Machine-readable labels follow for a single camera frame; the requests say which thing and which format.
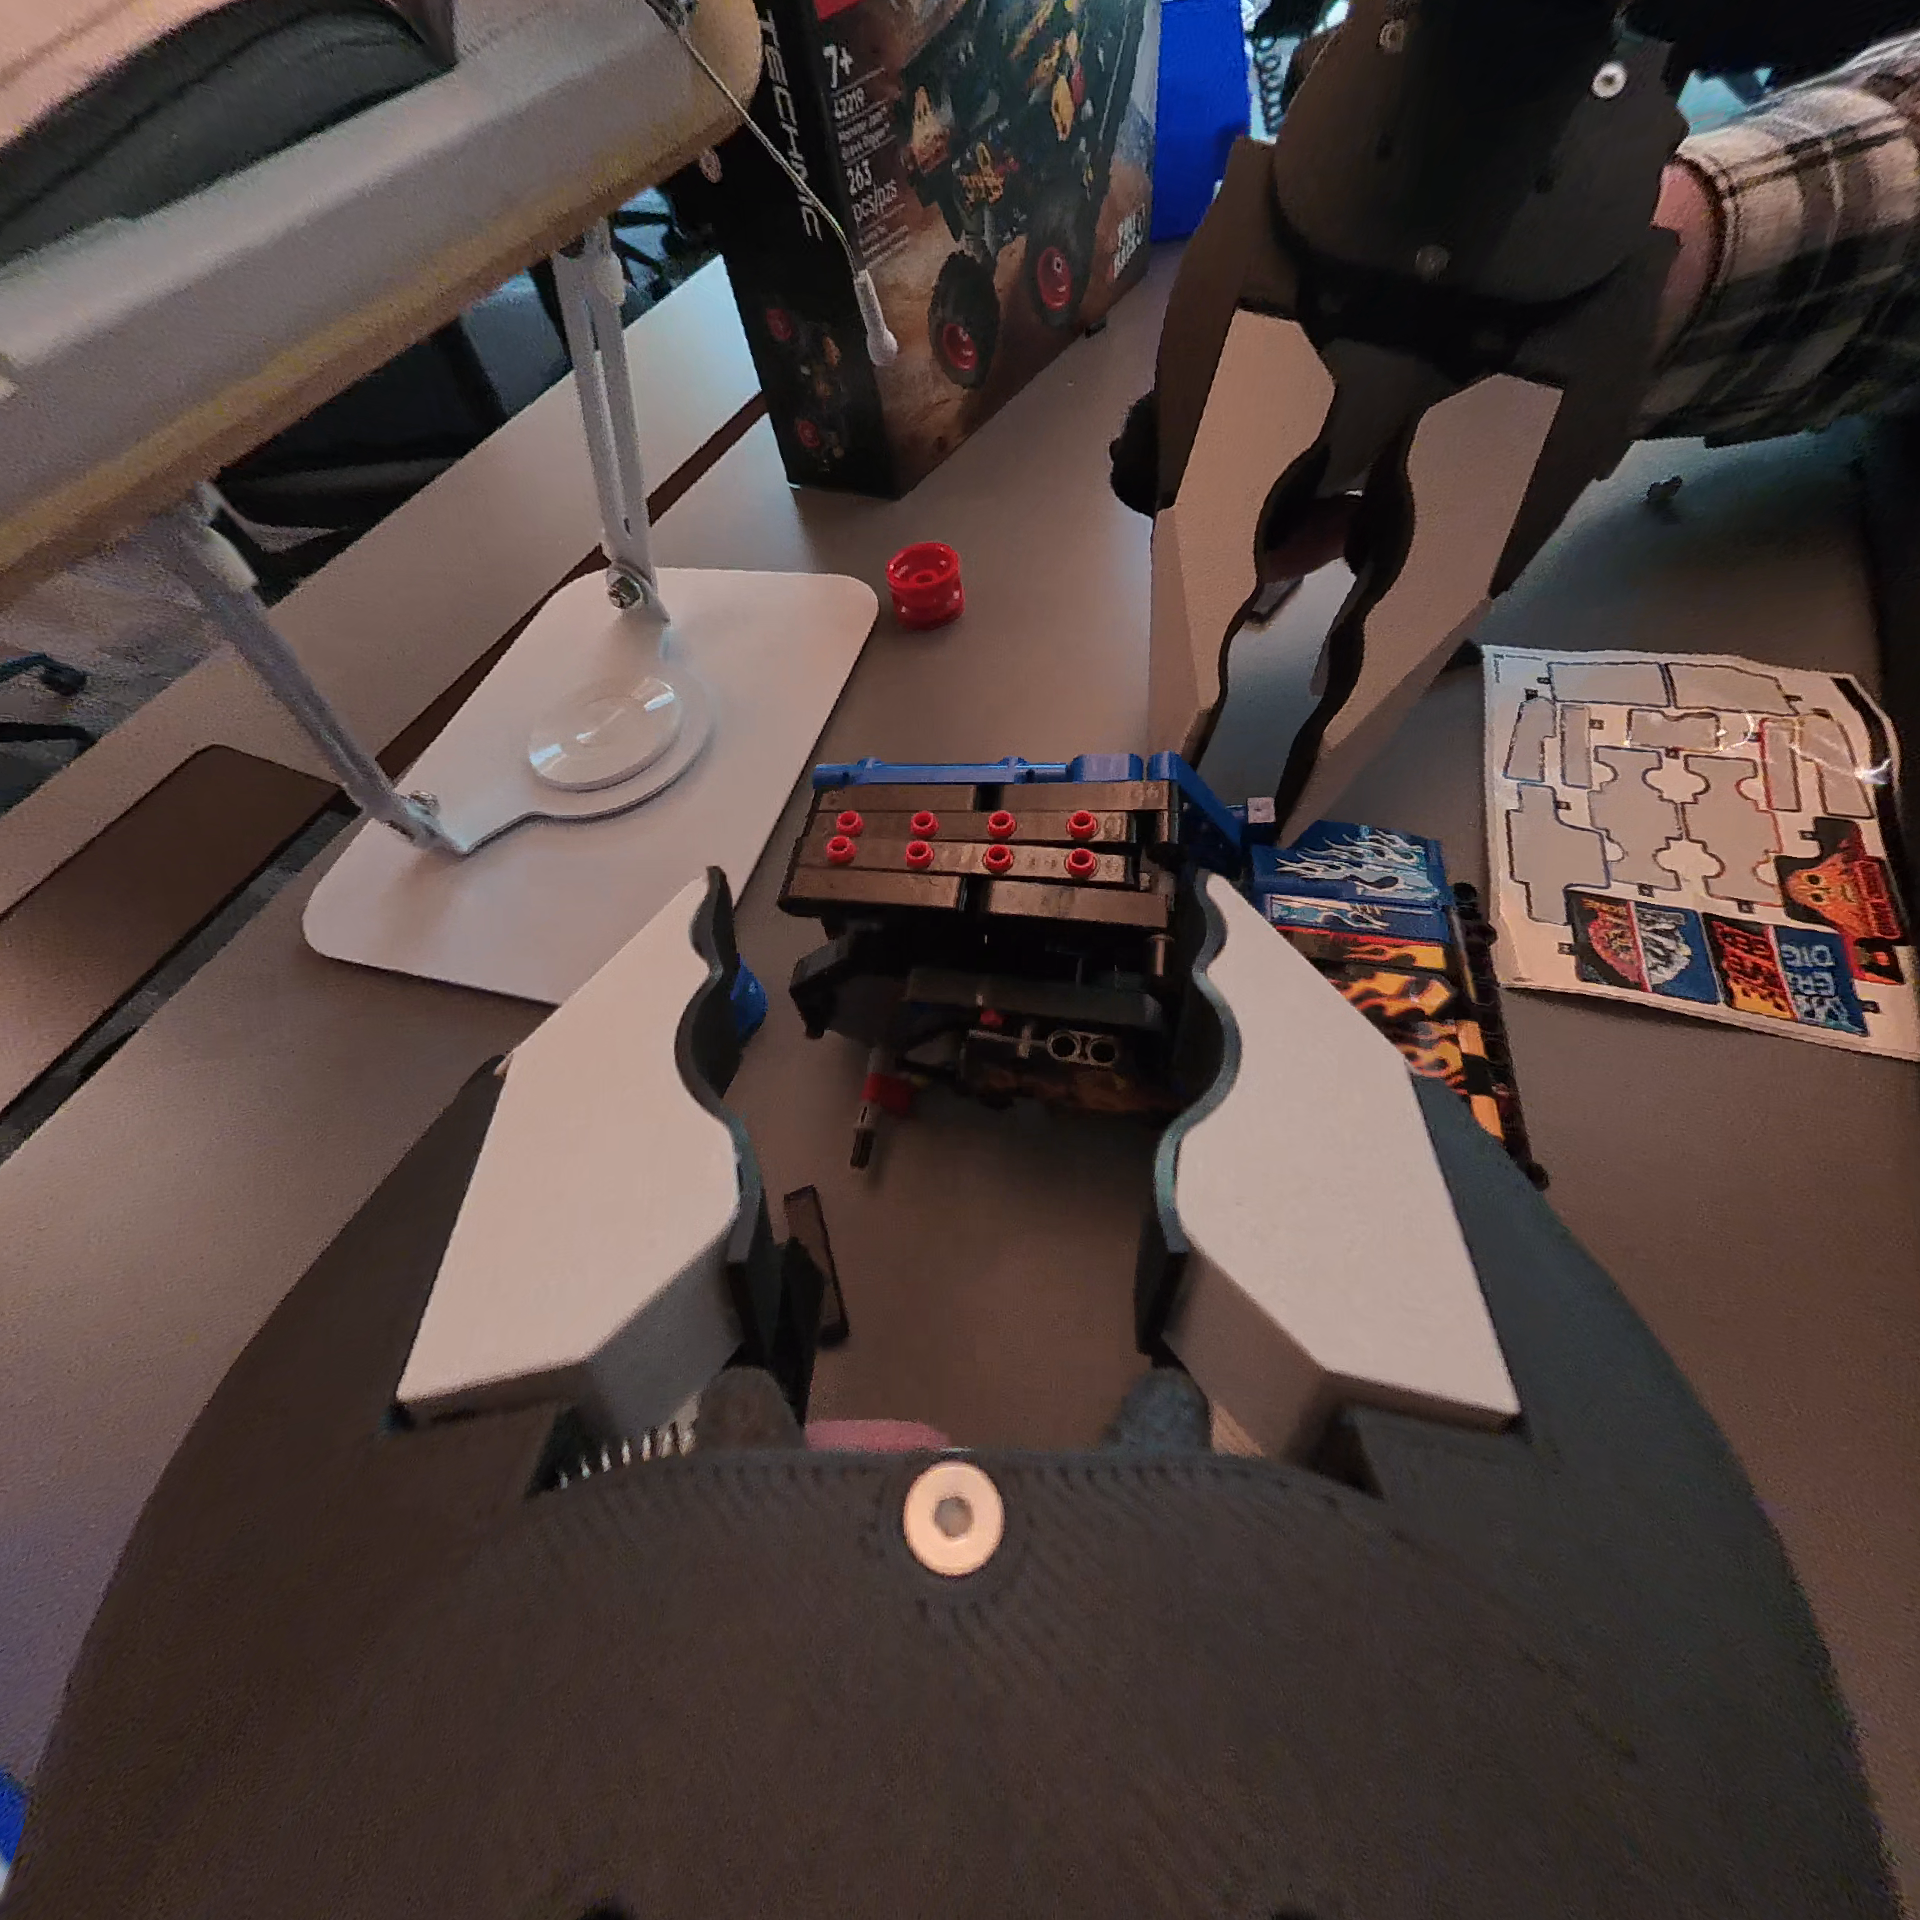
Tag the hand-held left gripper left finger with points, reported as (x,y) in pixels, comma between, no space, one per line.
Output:
(586,1200)

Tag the beige flat panel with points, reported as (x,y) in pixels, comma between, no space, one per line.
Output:
(699,89)

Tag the blue storage bin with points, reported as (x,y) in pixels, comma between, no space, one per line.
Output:
(1199,120)

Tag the blue wheel rim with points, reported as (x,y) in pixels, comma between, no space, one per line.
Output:
(12,1817)
(749,1002)

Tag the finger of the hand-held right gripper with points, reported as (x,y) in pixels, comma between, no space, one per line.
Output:
(1216,477)
(1456,525)

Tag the black office chair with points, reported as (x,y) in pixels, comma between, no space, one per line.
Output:
(373,436)

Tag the brick-built toy truck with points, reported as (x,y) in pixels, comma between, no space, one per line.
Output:
(975,886)

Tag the sticker sheet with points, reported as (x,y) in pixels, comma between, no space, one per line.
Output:
(1649,751)

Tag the red wheel rim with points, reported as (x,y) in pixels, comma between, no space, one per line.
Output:
(924,585)

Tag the white stand with base plate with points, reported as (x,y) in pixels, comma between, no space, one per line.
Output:
(718,645)

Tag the scattered small brick parts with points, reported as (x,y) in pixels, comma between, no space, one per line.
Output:
(1662,487)

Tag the clear round disc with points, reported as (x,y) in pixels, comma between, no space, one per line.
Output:
(607,735)

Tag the black toy set box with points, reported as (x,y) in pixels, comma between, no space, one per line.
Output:
(900,301)

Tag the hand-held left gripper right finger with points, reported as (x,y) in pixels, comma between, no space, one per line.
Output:
(1336,1229)

